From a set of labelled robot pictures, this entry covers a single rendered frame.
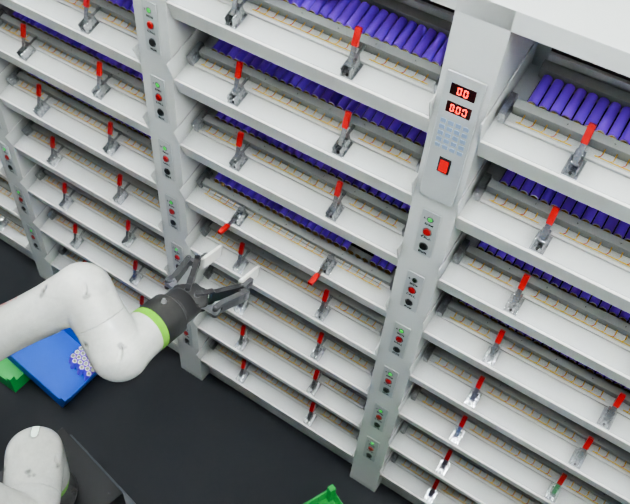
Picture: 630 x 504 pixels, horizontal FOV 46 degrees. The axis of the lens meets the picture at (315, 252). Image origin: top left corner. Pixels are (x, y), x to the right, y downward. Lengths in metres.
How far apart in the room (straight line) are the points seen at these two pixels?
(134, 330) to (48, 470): 0.57
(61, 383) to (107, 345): 1.33
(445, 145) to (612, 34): 0.34
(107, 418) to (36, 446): 0.76
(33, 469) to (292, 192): 0.86
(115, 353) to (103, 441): 1.23
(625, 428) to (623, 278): 0.41
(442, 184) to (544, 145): 0.20
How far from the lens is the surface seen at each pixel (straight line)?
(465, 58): 1.25
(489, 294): 1.57
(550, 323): 1.56
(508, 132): 1.33
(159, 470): 2.51
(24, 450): 1.89
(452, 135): 1.33
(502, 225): 1.44
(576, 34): 1.16
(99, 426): 2.61
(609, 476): 1.88
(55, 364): 2.71
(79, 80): 2.05
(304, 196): 1.68
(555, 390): 1.71
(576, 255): 1.43
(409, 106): 1.36
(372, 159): 1.51
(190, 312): 1.49
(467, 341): 1.72
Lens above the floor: 2.26
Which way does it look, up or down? 49 degrees down
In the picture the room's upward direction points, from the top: 5 degrees clockwise
